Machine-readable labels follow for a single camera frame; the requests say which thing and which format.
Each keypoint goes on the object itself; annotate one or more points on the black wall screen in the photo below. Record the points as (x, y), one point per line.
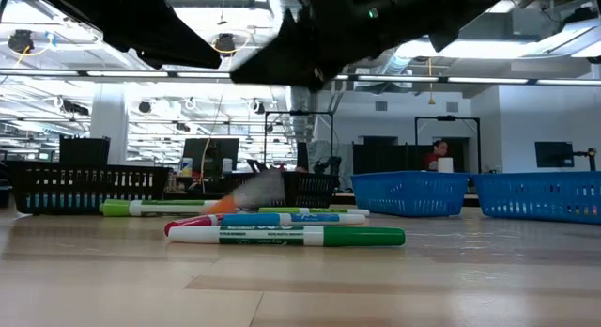
(554, 154)

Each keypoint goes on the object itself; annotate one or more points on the thin dark green marker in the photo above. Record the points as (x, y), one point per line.
(366, 236)

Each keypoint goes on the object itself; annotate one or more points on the black partition wall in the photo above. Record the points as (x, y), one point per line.
(385, 158)

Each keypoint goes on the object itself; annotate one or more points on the thin red marker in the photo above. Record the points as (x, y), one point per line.
(192, 221)

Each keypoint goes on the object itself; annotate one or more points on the white cup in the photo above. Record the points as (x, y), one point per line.
(445, 165)

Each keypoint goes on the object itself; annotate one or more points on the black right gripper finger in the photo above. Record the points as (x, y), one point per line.
(305, 61)
(296, 26)

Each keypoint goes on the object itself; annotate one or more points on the silver ventilation duct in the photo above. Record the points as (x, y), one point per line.
(300, 111)

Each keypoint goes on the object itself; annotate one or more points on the black computer monitor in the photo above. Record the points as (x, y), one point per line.
(211, 153)

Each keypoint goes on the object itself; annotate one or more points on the black plastic mesh basket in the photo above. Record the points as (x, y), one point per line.
(312, 191)
(89, 197)

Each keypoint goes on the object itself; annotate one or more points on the thin blue marker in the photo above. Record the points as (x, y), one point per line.
(314, 218)

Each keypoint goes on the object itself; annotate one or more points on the white bottle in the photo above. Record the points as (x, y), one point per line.
(187, 167)
(227, 166)

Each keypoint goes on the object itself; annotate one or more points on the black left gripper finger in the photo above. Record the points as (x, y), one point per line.
(174, 47)

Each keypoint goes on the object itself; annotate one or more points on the thin light green marker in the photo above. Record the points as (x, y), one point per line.
(291, 210)

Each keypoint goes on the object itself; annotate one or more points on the thin orange marker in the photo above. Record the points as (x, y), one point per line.
(258, 191)

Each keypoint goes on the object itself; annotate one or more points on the LED light bar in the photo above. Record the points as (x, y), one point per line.
(488, 80)

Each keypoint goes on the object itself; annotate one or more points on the thick green Expo marker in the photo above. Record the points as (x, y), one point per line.
(115, 208)

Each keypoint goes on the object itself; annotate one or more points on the person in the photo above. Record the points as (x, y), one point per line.
(439, 151)

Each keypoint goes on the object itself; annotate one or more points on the blue plastic mesh basket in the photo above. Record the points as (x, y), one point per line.
(408, 195)
(535, 197)

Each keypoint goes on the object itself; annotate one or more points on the black gantry frame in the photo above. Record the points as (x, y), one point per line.
(299, 113)
(446, 118)

